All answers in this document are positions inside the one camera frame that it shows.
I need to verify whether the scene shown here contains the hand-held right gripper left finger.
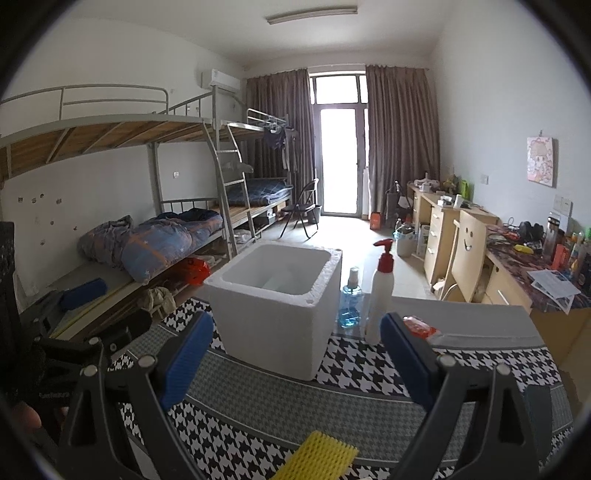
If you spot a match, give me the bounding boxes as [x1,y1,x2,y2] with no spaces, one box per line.
[58,310,215,480]

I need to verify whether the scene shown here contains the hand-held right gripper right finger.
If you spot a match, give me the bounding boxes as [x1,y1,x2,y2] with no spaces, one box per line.
[379,311,555,480]

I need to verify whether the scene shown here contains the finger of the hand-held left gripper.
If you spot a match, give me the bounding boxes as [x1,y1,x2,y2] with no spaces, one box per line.
[102,318,154,366]
[21,278,108,334]

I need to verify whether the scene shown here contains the white foam box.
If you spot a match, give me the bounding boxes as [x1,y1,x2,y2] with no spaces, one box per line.
[202,239,345,381]

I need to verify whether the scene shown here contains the yellow foam net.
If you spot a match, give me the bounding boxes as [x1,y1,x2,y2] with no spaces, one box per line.
[276,431,360,480]

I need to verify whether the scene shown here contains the person's left hand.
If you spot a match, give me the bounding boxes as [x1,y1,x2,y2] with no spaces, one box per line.
[0,401,43,432]

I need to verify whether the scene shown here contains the red snack packet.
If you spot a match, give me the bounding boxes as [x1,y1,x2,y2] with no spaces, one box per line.
[402,315,438,342]

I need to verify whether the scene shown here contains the beige cloth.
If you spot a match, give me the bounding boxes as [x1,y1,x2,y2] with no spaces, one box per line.
[139,286,177,319]

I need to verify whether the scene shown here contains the white red pump bottle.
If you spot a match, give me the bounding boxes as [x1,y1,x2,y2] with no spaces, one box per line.
[365,239,397,346]

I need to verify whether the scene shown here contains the blue liquid bottle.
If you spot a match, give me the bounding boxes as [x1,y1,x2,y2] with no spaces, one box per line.
[338,267,363,328]

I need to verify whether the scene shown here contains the blue orange quilt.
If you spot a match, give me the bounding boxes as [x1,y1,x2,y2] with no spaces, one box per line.
[78,210,223,284]

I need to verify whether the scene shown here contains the red plastic bag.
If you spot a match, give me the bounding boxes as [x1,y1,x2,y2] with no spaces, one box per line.
[182,257,212,287]

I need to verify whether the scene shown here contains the white waste bin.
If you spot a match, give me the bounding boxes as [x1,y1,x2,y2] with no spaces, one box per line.
[396,224,419,257]

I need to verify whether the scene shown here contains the wooden smiley chair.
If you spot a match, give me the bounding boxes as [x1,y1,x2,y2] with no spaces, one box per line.
[436,210,488,303]

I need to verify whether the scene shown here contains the wooden desk with drawers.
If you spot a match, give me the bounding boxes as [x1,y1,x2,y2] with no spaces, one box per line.
[407,182,499,287]

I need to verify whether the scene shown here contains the wooden desk with clutter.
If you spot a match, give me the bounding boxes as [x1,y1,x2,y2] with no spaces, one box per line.
[480,222,591,370]

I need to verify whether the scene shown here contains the large metal bunk bed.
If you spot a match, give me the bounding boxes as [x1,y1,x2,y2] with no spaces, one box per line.
[0,84,232,342]

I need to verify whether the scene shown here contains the printed papers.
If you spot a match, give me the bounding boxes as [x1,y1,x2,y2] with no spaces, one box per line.
[526,269,583,310]

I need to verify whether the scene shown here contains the small metal bunk bed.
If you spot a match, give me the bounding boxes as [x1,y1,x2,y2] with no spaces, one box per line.
[215,108,296,241]

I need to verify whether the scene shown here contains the metal bed ladder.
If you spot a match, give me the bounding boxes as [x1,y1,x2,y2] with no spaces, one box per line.
[203,90,254,259]

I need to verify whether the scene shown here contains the black folding chair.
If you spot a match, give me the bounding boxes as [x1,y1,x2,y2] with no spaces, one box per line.
[279,179,320,240]

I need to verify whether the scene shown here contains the dark blue bed blanket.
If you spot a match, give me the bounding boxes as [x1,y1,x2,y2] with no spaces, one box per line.
[226,179,294,206]

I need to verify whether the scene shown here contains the row of toiletry bottles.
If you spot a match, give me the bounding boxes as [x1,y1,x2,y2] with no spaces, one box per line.
[542,212,591,284]

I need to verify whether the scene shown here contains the glass balcony door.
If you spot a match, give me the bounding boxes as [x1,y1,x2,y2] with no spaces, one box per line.
[308,71,370,217]

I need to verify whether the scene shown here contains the brown curtain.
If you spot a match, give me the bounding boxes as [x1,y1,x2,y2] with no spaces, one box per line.
[366,65,441,222]
[246,68,315,217]

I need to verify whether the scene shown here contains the hanging dark clothes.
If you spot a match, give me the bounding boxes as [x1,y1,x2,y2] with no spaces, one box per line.
[263,124,296,151]

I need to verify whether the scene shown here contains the white air conditioner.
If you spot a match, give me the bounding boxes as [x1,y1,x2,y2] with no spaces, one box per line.
[199,68,242,95]

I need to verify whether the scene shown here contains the ceiling tube light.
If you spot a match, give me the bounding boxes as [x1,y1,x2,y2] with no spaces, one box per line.
[265,6,358,26]

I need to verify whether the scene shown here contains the wall poster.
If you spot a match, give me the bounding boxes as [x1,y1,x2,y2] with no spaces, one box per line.
[526,136,558,188]

